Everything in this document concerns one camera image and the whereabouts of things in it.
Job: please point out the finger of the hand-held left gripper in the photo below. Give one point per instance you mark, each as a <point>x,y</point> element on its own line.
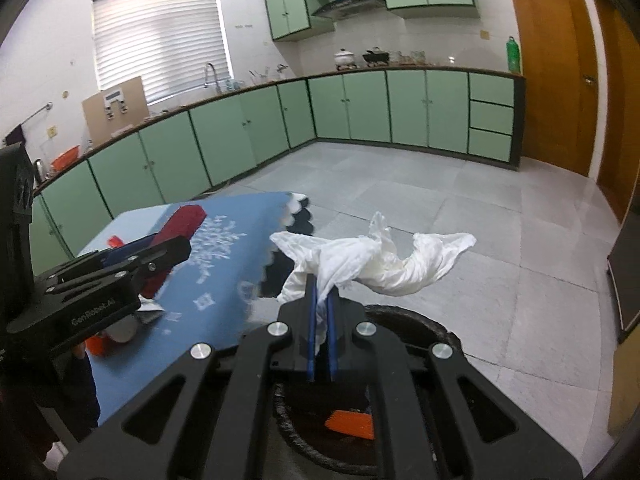
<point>130,250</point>
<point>160,255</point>

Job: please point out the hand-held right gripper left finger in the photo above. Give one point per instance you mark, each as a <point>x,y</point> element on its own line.
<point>312,330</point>

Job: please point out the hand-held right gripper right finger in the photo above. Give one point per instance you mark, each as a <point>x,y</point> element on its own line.
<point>332,340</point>

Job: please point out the red plastic bag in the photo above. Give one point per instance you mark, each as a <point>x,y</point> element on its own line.
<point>114,241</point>

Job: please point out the dark red packet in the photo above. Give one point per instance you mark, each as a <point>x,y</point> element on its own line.
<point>180,222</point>

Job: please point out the orange foam fruit net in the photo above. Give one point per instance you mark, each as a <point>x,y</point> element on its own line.
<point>350,422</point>

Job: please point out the white tissue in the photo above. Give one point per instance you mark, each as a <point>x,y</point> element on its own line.
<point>380,265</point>

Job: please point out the black-lined waste bin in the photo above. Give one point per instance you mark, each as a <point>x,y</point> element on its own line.
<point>320,440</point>

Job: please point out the person's left forearm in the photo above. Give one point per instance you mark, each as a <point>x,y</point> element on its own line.
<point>80,390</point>

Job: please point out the white round cup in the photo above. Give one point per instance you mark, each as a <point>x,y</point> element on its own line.
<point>121,329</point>

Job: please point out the white crumpled wrapper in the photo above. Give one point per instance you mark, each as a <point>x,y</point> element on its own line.
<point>149,311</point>

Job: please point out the blue printed tablecloth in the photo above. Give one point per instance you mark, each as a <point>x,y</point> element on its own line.
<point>220,260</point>

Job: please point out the orange basin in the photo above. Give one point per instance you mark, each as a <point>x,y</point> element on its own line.
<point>65,159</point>

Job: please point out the cardboard box with white label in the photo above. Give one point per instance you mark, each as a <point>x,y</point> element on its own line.
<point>100,125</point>

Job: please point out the purple hanging cloth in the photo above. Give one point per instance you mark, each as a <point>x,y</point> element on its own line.
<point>15,135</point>

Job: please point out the kitchen faucet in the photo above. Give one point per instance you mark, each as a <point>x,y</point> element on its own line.
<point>217,82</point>

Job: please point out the white window blind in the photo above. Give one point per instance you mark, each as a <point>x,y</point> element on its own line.
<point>160,40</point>

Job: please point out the green base cabinets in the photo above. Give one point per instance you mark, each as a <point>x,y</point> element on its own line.
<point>360,105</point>

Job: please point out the white cooking pot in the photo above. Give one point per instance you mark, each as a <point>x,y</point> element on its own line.
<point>344,57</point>

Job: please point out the black wok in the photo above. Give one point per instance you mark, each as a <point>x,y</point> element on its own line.
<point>375,56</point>

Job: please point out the large plain cardboard box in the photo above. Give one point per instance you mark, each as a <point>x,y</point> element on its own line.
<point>625,390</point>

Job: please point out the black glass cabinet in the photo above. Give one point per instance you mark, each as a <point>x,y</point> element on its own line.
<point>627,285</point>

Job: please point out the range hood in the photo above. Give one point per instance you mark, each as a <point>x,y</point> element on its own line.
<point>345,8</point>

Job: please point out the green thermos bottle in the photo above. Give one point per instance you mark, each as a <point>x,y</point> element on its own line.
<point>513,57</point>

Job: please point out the wall socket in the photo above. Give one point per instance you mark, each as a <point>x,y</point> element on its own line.
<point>51,132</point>

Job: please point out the wall towel bar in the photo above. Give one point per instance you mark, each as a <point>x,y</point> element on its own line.
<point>37,113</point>

